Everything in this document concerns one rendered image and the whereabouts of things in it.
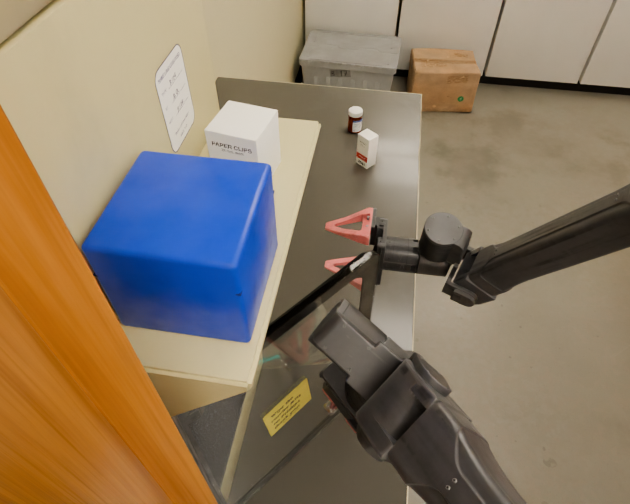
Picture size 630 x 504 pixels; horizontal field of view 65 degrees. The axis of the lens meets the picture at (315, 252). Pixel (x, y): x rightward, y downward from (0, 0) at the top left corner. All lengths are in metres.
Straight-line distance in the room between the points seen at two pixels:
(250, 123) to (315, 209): 0.83
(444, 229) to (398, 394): 0.38
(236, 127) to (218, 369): 0.21
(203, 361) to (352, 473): 0.60
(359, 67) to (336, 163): 1.83
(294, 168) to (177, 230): 0.20
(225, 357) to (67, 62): 0.21
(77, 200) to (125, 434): 0.16
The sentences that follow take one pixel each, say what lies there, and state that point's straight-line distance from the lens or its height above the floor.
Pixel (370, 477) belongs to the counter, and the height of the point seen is 0.94.
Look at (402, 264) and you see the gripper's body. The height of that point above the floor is 1.21.
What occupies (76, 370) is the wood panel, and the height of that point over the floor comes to 1.67.
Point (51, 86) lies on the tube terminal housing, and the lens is 0.32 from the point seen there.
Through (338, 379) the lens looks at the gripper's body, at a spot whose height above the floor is 1.30.
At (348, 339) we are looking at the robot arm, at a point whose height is 1.42.
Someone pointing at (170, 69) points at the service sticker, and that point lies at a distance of 0.46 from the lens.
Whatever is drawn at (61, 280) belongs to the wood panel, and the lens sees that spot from 0.17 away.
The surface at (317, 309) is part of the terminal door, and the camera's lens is 0.55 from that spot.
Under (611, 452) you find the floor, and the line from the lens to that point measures 2.21.
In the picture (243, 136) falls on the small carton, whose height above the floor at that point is 1.57.
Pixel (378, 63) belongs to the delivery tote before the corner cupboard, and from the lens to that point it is 3.22.
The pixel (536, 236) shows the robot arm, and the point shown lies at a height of 1.36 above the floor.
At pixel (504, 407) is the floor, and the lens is 2.12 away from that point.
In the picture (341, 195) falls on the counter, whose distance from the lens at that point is 1.32.
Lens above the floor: 1.83
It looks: 49 degrees down
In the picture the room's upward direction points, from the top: straight up
